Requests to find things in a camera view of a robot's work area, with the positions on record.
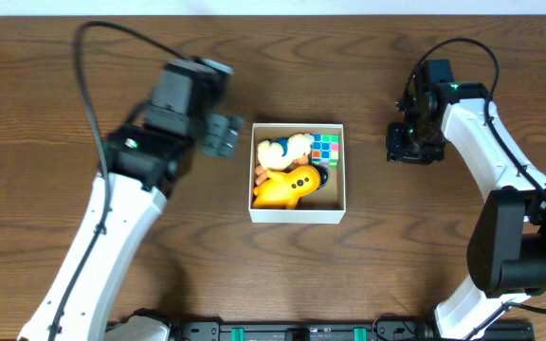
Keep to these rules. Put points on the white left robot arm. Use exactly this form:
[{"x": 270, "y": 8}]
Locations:
[{"x": 142, "y": 165}]

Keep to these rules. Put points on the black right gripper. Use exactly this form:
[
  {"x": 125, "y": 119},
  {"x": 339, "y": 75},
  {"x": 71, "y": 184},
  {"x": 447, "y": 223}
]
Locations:
[{"x": 397, "y": 152}]

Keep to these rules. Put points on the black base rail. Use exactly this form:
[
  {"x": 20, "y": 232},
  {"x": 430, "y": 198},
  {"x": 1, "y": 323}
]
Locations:
[{"x": 149, "y": 325}]

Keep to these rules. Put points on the colourful puzzle cube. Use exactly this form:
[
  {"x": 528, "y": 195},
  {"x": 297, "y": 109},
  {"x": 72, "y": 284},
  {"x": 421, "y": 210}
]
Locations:
[{"x": 325, "y": 151}]

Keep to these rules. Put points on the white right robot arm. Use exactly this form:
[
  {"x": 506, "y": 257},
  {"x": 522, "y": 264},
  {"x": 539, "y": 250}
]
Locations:
[{"x": 506, "y": 254}]

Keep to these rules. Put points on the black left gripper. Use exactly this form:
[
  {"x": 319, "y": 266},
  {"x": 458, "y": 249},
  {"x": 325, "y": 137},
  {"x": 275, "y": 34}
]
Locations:
[{"x": 221, "y": 135}]

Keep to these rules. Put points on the yellow plush duck toy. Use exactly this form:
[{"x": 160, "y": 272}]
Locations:
[{"x": 282, "y": 153}]

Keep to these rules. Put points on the orange rubber dog toy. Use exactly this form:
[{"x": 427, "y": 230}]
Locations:
[{"x": 283, "y": 190}]

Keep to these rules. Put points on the white cardboard box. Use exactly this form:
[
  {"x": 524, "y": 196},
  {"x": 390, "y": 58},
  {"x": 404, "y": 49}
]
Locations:
[{"x": 324, "y": 206}]

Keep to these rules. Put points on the black round disc toy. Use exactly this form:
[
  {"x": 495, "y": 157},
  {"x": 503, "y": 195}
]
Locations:
[{"x": 323, "y": 175}]

